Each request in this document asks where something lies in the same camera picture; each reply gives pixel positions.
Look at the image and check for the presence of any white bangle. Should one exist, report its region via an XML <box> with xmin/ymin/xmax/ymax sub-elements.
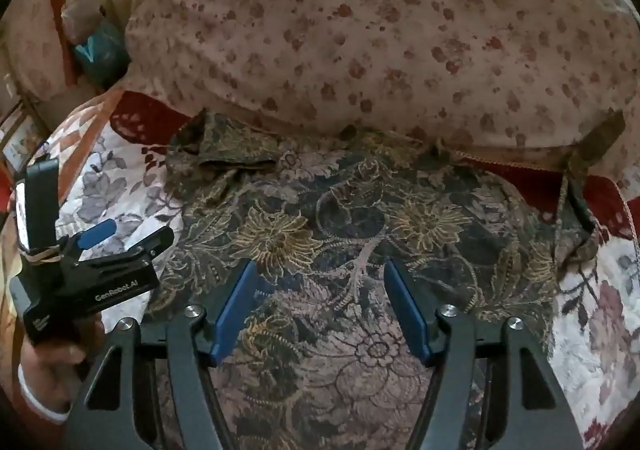
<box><xmin>16</xmin><ymin>364</ymin><xmax>72</xmax><ymax>425</ymax></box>

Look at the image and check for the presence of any dark floral garment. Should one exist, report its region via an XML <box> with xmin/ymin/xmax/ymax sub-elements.
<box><xmin>145</xmin><ymin>108</ymin><xmax>627</xmax><ymax>450</ymax></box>

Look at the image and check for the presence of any beige spotted pillow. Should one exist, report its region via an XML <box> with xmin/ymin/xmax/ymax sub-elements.
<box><xmin>122</xmin><ymin>0</ymin><xmax>640</xmax><ymax>181</ymax></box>

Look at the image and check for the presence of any teal bag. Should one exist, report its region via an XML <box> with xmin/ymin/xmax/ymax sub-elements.
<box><xmin>75</xmin><ymin>20</ymin><xmax>132</xmax><ymax>82</ymax></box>

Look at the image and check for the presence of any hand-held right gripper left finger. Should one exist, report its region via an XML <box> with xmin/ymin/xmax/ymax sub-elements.
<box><xmin>62</xmin><ymin>260</ymin><xmax>259</xmax><ymax>450</ymax></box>

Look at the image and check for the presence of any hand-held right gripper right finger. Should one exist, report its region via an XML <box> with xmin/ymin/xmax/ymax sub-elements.
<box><xmin>382</xmin><ymin>259</ymin><xmax>586</xmax><ymax>450</ymax></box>

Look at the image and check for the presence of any beige floral cloth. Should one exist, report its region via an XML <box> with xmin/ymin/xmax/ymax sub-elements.
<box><xmin>2</xmin><ymin>0</ymin><xmax>71</xmax><ymax>98</ymax></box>

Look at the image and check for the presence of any orange cloth strip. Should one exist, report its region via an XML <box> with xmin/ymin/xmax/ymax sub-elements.
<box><xmin>46</xmin><ymin>0</ymin><xmax>90</xmax><ymax>87</ymax></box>

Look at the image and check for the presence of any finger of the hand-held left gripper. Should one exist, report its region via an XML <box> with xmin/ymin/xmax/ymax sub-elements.
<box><xmin>82</xmin><ymin>226</ymin><xmax>176</xmax><ymax>272</ymax></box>
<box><xmin>64</xmin><ymin>221</ymin><xmax>117</xmax><ymax>256</ymax></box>

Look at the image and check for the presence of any person's left hand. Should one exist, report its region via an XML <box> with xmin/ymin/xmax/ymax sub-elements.
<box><xmin>20</xmin><ymin>314</ymin><xmax>108</xmax><ymax>412</ymax></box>

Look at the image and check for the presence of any white red floral blanket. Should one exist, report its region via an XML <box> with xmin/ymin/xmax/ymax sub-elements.
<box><xmin>0</xmin><ymin>90</ymin><xmax>640</xmax><ymax>450</ymax></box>

